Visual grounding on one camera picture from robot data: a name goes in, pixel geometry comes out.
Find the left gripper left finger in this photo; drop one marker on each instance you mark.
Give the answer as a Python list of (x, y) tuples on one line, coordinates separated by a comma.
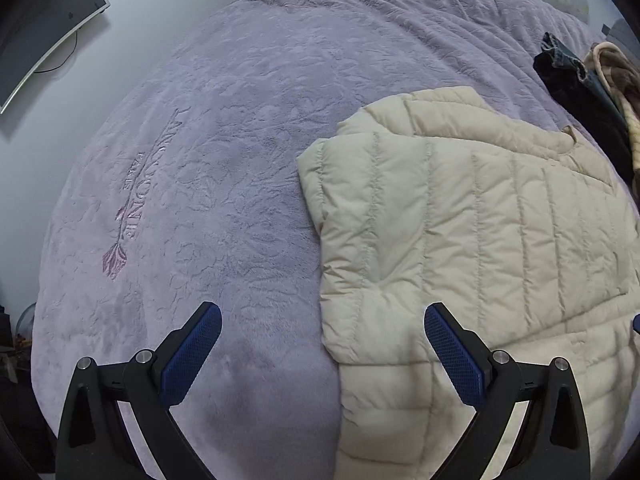
[(93, 441)]

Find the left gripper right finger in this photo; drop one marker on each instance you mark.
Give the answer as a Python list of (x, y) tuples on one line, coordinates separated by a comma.
[(552, 442)]

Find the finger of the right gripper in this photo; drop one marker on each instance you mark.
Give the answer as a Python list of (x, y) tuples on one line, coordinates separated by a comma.
[(636, 323)]

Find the cream quilted puffer jacket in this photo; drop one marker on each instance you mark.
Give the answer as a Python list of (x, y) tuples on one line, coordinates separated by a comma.
[(524, 234)]

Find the brown striped fleece garment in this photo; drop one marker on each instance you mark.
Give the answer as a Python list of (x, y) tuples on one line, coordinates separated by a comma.
[(621, 80)]

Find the folded dark jeans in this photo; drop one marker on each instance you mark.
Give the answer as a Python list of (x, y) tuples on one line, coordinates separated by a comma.
[(580, 91)]

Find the lavender embossed blanket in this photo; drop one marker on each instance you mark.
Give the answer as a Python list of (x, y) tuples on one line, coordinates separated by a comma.
[(190, 192)]

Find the curved monitor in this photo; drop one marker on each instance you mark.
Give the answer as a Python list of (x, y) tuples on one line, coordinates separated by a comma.
[(44, 27)]

